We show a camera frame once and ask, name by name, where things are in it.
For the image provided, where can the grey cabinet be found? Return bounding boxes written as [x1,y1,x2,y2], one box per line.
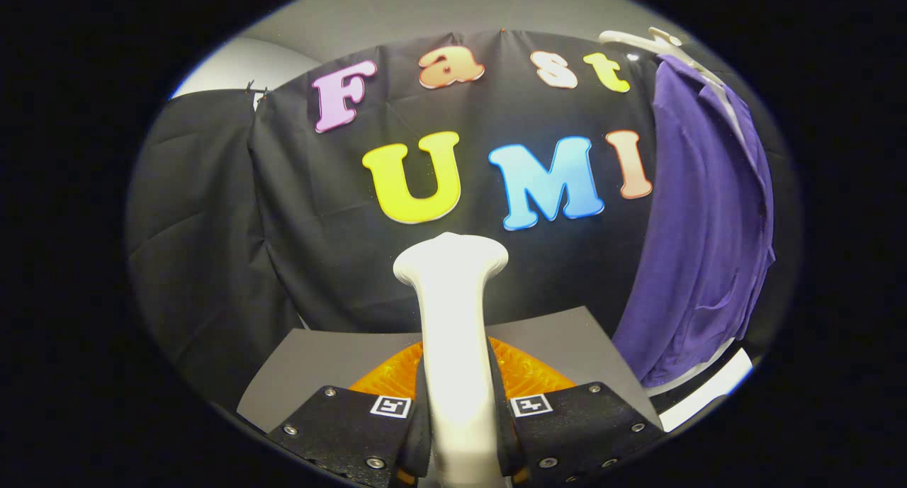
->
[237,306,663,433]

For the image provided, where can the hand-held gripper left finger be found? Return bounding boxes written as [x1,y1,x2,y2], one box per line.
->
[266,341,433,488]

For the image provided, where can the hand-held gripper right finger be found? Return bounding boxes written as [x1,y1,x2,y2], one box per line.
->
[488,337,667,488]

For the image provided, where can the white garment steamer head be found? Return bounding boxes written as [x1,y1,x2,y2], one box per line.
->
[393,232,512,488]

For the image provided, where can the white plastic clothes hanger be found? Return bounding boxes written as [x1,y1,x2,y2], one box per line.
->
[599,27,728,86]

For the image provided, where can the white flat sheet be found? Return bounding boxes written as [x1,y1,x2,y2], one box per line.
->
[659,348,754,433]

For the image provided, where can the purple corduroy jacket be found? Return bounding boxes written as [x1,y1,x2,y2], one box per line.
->
[613,55,775,388]

